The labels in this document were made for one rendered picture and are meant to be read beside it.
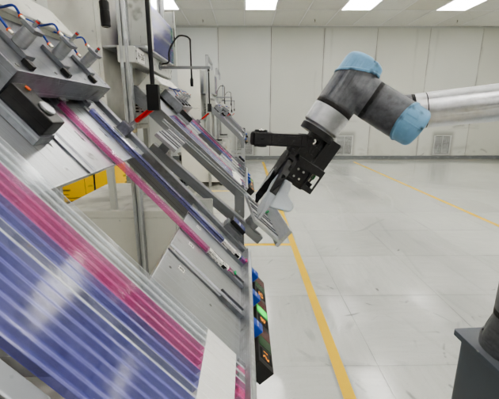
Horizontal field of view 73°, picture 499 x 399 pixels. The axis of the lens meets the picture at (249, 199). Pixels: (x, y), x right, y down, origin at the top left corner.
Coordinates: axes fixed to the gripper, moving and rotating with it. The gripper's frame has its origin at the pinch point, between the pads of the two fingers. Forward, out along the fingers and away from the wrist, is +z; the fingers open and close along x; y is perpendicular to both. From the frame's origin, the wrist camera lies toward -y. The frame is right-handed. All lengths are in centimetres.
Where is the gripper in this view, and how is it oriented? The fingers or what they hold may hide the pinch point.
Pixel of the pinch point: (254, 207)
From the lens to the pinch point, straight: 70.5
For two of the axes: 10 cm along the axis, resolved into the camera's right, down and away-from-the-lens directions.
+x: -0.1, -2.4, 9.7
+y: 8.4, 5.2, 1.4
